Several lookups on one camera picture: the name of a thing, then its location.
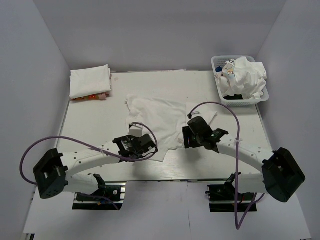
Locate folded patterned pink t-shirt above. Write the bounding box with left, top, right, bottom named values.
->
left=71, top=92, right=109, bottom=101

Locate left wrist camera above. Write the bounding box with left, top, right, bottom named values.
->
left=128, top=123, right=143, bottom=138

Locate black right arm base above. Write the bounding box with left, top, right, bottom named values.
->
left=205, top=184, right=254, bottom=213

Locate white plastic laundry basket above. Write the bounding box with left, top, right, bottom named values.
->
left=211, top=55, right=269, bottom=107

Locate green t-shirt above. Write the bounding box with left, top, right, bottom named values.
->
left=224, top=94, right=243, bottom=101

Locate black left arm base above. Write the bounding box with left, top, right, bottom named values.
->
left=72, top=183, right=126, bottom=211

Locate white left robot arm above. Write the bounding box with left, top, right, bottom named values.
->
left=33, top=134, right=158, bottom=200

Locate white printed t-shirt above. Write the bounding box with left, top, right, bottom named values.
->
left=216, top=56, right=267, bottom=100

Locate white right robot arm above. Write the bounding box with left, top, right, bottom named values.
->
left=182, top=116, right=306, bottom=203

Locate folded white t-shirt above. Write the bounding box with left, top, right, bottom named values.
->
left=69, top=64, right=111, bottom=99

